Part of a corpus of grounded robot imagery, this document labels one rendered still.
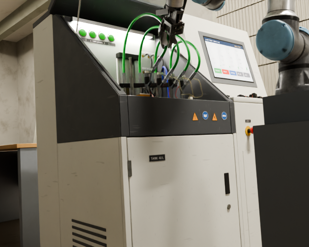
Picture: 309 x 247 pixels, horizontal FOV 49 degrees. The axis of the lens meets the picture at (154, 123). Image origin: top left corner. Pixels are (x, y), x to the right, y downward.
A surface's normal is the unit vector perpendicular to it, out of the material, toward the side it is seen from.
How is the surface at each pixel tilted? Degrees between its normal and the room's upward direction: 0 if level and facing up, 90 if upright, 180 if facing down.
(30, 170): 90
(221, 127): 90
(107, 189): 90
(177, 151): 90
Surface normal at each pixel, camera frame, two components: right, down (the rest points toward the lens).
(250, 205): 0.63, -0.09
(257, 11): -0.71, 0.00
